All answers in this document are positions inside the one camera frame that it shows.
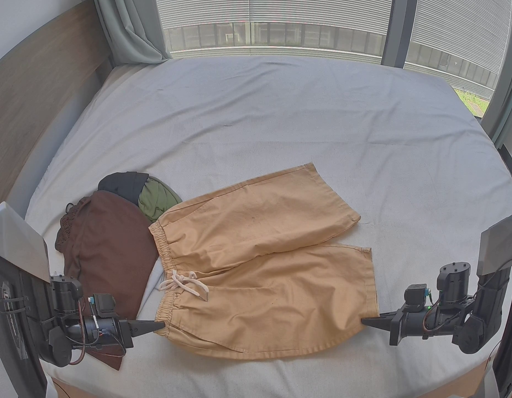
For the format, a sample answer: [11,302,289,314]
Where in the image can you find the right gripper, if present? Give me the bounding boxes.
[360,309,432,346]

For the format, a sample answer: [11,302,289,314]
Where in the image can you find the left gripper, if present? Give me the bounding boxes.
[84,317,166,350]

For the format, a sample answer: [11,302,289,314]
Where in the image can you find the tan shorts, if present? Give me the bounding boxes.
[148,163,381,362]

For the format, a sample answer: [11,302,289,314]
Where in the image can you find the bed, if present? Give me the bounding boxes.
[0,0,512,398]

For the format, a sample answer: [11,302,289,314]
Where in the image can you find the white garment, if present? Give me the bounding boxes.
[138,260,174,320]

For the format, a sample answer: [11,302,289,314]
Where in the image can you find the brown shorts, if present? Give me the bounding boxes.
[54,191,160,371]

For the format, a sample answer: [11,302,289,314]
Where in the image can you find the green garment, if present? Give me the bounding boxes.
[138,175,184,224]

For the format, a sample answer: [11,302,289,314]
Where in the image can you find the black garment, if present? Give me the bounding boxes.
[98,172,151,206]

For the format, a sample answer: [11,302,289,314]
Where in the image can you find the window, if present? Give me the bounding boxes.
[150,0,512,148]

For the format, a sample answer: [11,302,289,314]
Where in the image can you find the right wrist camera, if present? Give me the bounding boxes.
[404,283,430,312]

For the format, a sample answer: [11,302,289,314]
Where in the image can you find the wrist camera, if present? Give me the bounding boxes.
[404,283,430,312]
[88,293,116,320]

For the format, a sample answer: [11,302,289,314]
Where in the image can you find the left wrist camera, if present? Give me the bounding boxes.
[88,293,116,320]

